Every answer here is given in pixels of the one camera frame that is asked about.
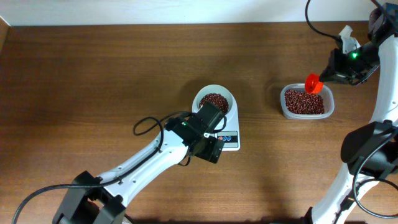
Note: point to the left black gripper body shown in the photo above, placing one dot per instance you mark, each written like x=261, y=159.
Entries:
x=213, y=112

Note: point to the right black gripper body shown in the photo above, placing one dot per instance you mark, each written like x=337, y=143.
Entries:
x=329, y=74

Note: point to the orange plastic measuring scoop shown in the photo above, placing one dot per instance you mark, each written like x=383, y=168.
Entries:
x=313, y=85

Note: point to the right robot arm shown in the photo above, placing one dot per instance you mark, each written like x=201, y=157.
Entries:
x=369, y=154

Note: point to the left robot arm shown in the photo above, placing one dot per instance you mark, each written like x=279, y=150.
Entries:
x=104, y=199

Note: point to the white digital kitchen scale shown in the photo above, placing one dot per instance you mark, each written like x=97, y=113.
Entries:
x=230, y=134

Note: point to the red beans in bowl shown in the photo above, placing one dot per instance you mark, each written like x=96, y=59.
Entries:
x=217, y=99

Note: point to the white round bowl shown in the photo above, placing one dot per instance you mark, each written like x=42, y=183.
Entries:
x=214, y=90

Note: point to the red adzuki beans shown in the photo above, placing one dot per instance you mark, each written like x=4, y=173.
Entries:
x=303, y=103

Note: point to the clear plastic food container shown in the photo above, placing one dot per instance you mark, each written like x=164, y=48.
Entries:
x=326, y=94

